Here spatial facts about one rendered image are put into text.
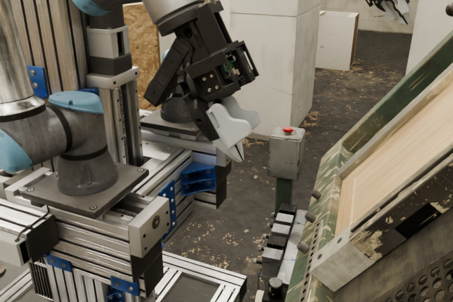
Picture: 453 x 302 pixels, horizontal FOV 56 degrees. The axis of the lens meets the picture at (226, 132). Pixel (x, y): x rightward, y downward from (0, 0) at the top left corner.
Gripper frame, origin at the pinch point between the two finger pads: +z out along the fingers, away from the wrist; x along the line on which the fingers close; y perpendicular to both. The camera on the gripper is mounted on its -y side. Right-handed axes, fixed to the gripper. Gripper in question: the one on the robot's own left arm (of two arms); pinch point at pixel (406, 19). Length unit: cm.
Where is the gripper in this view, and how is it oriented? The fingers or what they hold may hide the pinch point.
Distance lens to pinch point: 130.8
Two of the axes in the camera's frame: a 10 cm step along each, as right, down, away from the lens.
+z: 5.8, 8.1, 0.9
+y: -5.6, 4.7, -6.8
